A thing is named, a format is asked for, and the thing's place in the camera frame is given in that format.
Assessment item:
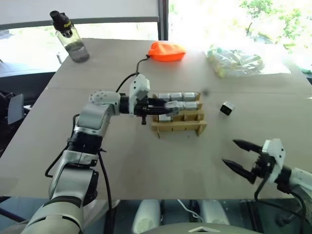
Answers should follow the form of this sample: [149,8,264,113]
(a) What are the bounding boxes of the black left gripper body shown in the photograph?
[133,97,154,125]

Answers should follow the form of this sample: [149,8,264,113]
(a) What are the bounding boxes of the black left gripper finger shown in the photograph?
[146,106,175,117]
[147,97,169,106]

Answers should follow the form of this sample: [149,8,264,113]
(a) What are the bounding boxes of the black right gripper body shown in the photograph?
[250,152,277,186]

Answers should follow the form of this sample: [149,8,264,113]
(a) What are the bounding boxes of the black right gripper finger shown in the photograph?
[233,138,263,154]
[221,158,254,184]

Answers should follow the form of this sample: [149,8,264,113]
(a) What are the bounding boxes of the wooden rack tray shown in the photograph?
[150,92,208,139]

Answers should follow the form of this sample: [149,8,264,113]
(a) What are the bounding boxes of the white robot leg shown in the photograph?
[199,199,230,226]
[132,199,161,234]

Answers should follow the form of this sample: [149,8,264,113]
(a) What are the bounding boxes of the grey robot torso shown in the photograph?
[146,221,259,234]

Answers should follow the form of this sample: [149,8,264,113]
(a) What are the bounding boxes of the clear plastic bag of items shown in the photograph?
[206,46,265,78]

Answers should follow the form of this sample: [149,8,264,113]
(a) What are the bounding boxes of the clear water bottle black lid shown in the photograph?
[50,10,90,63]

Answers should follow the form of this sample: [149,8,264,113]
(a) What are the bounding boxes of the white roller blind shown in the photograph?
[0,0,159,25]

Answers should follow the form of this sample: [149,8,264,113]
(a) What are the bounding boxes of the dark side desk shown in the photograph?
[0,61,61,103]

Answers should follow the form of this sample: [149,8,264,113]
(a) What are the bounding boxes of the grey chair panel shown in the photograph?
[7,93,25,125]

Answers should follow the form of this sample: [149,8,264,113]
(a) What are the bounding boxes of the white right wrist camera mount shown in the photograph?
[262,138,286,182]

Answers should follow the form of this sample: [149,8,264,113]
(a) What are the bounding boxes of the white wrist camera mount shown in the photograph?
[128,74,151,115]
[262,138,286,182]

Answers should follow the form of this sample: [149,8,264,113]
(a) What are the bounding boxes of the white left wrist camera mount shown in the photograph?
[128,74,151,115]

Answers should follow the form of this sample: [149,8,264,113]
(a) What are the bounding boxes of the black cube camera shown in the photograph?
[219,101,235,116]

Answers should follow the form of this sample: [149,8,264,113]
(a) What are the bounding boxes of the orange drawstring pouch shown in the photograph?
[136,40,187,74]

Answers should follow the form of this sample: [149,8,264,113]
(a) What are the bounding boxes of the white cable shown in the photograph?
[176,199,201,217]

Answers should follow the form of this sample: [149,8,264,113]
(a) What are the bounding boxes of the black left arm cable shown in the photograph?
[44,72,140,216]

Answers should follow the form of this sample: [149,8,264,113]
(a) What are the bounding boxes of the dark window frame post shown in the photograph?
[157,0,169,41]

